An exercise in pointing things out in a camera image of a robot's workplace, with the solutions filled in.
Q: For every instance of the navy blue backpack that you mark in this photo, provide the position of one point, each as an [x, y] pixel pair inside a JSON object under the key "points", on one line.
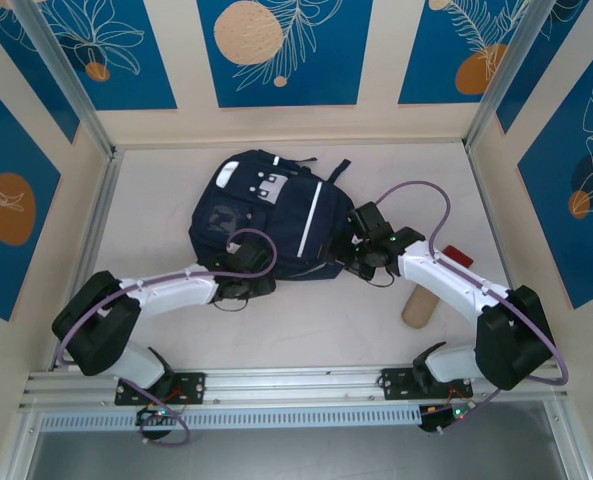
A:
{"points": [[286, 215]]}

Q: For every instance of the wooden cylinder block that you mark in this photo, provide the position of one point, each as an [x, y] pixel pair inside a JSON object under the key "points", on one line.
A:
{"points": [[418, 310]]}

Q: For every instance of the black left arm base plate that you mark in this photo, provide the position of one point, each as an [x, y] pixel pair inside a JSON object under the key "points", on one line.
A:
{"points": [[196, 387]]}

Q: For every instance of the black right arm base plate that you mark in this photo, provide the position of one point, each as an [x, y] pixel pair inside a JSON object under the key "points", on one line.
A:
{"points": [[396, 382]]}

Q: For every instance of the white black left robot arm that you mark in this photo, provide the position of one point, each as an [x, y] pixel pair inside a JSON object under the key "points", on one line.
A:
{"points": [[96, 325]]}

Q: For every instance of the aluminium mounting rail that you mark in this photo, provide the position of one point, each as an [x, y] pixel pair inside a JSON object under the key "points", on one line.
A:
{"points": [[296, 385]]}

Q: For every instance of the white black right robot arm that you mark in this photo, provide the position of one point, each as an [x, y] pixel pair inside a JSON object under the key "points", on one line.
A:
{"points": [[511, 340]]}

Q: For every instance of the blue floral wall panel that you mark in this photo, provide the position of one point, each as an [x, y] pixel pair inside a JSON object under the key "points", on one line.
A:
{"points": [[26, 65], [426, 60], [551, 200], [141, 75], [326, 75], [566, 56], [6, 150]]}

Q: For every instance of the aluminium frame post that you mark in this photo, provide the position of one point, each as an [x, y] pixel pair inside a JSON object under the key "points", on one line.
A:
{"points": [[521, 75], [66, 75]]}

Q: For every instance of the small red notebook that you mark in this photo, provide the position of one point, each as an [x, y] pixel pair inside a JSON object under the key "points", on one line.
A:
{"points": [[461, 256]]}

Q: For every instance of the small circuit board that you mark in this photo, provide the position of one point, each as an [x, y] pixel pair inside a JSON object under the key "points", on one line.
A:
{"points": [[158, 414], [441, 417]]}

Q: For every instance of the aluminium side rail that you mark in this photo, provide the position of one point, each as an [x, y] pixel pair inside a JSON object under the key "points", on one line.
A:
{"points": [[98, 210], [482, 186]]}

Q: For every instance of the grey metal shelf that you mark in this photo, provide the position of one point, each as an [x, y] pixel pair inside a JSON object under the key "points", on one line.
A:
{"points": [[296, 457]]}

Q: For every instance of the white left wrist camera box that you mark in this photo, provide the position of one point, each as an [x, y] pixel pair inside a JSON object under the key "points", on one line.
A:
{"points": [[233, 247]]}

